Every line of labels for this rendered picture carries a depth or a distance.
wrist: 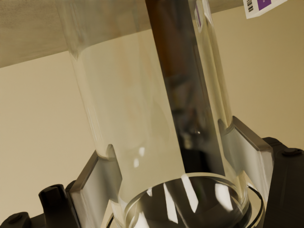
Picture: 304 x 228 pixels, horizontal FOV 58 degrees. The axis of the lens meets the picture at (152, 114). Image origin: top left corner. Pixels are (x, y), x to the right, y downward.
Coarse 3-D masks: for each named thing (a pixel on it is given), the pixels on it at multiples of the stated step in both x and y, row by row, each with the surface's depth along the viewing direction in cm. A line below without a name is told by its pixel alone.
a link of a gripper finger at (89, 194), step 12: (96, 156) 18; (84, 168) 17; (96, 168) 17; (84, 180) 15; (96, 180) 16; (72, 192) 14; (84, 192) 14; (96, 192) 16; (84, 204) 14; (96, 204) 15; (84, 216) 14; (96, 216) 15
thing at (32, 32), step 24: (0, 0) 32; (24, 0) 33; (48, 0) 35; (216, 0) 56; (240, 0) 62; (0, 24) 39; (24, 24) 42; (48, 24) 45; (0, 48) 53; (24, 48) 57; (48, 48) 63
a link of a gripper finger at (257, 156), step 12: (240, 120) 19; (240, 132) 16; (252, 132) 16; (240, 144) 17; (252, 144) 14; (264, 144) 14; (252, 156) 14; (264, 156) 13; (252, 168) 15; (264, 168) 13; (252, 180) 16; (264, 180) 14; (264, 192) 14
